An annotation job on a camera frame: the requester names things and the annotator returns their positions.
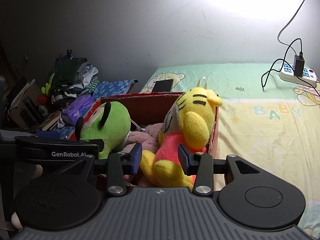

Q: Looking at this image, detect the mauve brown plush dog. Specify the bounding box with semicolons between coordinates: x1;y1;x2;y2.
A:
123;123;163;153

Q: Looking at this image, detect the green frog plush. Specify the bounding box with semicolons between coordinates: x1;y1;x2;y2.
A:
75;101;131;159

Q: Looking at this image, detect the yellow tiger plush pink shirt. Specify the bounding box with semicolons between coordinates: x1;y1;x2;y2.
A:
140;87;222;190

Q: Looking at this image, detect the purple package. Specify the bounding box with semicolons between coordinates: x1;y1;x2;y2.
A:
61;94;95;126

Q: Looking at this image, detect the blue white patterned cloth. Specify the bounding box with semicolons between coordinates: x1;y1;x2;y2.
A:
92;79;138;100

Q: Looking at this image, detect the pastel baby print blanket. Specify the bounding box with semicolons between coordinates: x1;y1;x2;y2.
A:
142;63;319;238

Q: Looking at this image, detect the black smartphone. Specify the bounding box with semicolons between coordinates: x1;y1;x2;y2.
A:
152;79;174;93

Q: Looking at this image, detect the pile of folded clothes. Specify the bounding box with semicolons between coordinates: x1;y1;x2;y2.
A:
47;50;99;108

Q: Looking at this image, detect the white power strip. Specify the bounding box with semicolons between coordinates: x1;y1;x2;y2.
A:
278;63;318;87

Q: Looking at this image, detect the black power adapter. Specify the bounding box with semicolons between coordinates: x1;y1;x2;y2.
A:
293;51;305;77

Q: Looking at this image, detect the black charging cable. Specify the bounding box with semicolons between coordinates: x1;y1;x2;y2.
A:
261;37;320;98

